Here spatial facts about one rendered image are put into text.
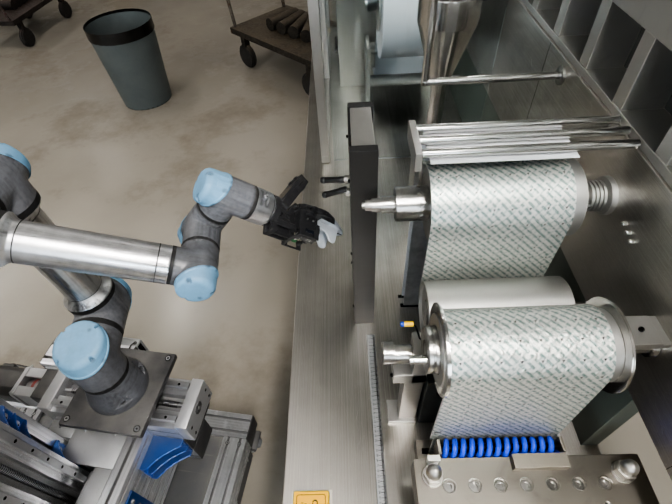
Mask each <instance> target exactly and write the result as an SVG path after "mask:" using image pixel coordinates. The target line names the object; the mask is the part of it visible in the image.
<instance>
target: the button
mask: <svg viewBox="0 0 672 504"><path fill-rule="evenodd" d="M329 499H330V495H329V491H296V492H294V497H293V504H329Z"/></svg>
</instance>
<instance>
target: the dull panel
mask: <svg viewBox="0 0 672 504"><path fill-rule="evenodd" d="M484 121H500V119H499V117H498V114H497V112H496V110H495V108H494V106H493V104H492V102H491V100H490V98H489V95H488V93H487V96H486V101H485V105H484V110H483V114H482V118H481V122H484ZM544 276H560V277H562V278H563V279H565V280H566V282H567V283H568V284H569V286H570V288H571V290H572V293H573V296H574V299H575V302H585V301H586V300H585V298H584V296H583V293H582V291H581V289H580V287H579V285H578V283H577V281H576V279H575V277H574V275H573V272H572V270H571V268H570V266H569V264H568V262H567V260H566V258H565V256H564V253H563V251H562V249H561V247H559V248H558V250H557V252H556V254H555V256H554V258H553V260H552V261H551V263H550V265H549V267H548V269H547V271H546V273H545V274H544ZM638 412H639V411H638V409H637V407H636V405H635V403H634V401H633V399H632V397H631V395H630V392H629V390H628V388H627V389H626V390H624V391H623V392H621V393H618V394H610V393H607V392H605V391H603V390H601V391H600V392H599V393H598V394H597V395H596V396H595V397H594V398H593V399H592V400H591V401H590V402H589V403H588V404H587V405H586V406H585V407H584V408H583V409H582V410H581V411H580V412H579V413H578V414H577V415H576V416H575V417H574V418H573V420H572V423H573V425H574V428H575V431H576V434H577V436H578V439H579V442H580V445H598V444H599V443H600V442H602V441H603V440H604V439H605V438H607V437H608V436H609V435H610V434H612V433H613V432H614V431H615V430H617V429H618V428H619V427H620V426H622V425H623V424H624V423H625V422H627V421H628V420H629V419H630V418H631V417H633V416H634V415H635V414H636V413H638Z"/></svg>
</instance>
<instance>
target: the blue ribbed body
mask: <svg viewBox="0 0 672 504"><path fill-rule="evenodd" d="M494 441H495V443H492V439H491V438H490V437H488V438H486V444H484V441H483V439H482V438H480V437H479V438H478V440H477V442H478V444H475V440H474V439H473V438H470V439H469V444H466V439H465V438H461V440H460V442H461V444H458V441H457V439H456V438H453V439H452V444H451V445H450V444H449V440H448V439H447V438H445V439H444V440H443V445H441V451H442V457H443V458H447V456H448V457H449V458H455V457H456V456H457V457H458V458H464V457H465V456H466V457H467V458H472V457H473V456H475V457H476V458H477V457H482V455H483V456H484V457H490V456H493V457H499V456H502V457H508V455H509V456H510V455H511V454H517V453H559V452H560V451H559V450H560V444H559V443H558V442H554V441H553V438H552V437H551V436H547V437H546V442H545V440H544V438H543V437H542V436H538V438H537V442H536V439H535V438H534V437H533V436H530V437H529V443H527V439H526V438H525V437H523V436H522V437H521V438H520V443H519V442H518V439H517V438H516V437H512V439H511V441H512V443H510V441H509V438H508V437H504V438H503V443H501V440H500V438H499V437H496V438H495V439H494Z"/></svg>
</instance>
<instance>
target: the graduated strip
mask: <svg viewBox="0 0 672 504"><path fill-rule="evenodd" d="M366 336H367V352H368V368H369V384H370V400H371V416H372V432H373V448H374V464H375V480H376V496H377V504H388V495H387V482H386V470H385V457H384V444H383V431H382V418H381V405H380V392H379V379H378V366H377V354H376V341H375V334H367V335H366Z"/></svg>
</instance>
